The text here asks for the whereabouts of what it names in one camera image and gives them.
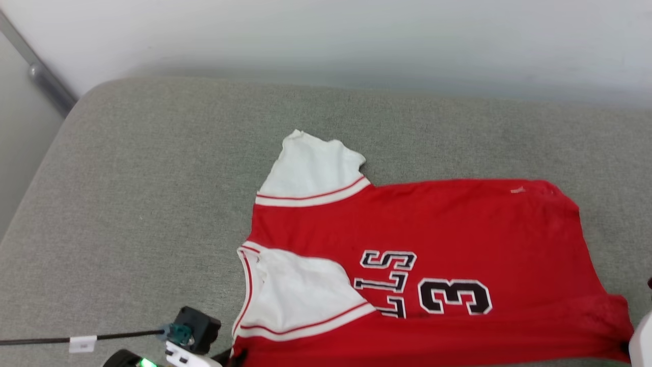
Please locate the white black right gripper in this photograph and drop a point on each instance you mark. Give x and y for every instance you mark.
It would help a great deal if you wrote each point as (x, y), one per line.
(642, 341)

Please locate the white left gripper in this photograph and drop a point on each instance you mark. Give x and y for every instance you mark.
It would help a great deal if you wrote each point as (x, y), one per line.
(188, 359)

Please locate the red and white jersey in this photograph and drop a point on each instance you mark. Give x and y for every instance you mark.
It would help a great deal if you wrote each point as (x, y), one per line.
(458, 229)

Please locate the grey fabric sofa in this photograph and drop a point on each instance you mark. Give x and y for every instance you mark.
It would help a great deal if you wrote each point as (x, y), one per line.
(153, 178)

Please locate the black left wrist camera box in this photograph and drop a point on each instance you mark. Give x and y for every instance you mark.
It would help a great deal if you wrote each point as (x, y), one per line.
(201, 326)

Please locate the grey metal rail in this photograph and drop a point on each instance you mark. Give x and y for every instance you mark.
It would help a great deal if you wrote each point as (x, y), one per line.
(47, 82)

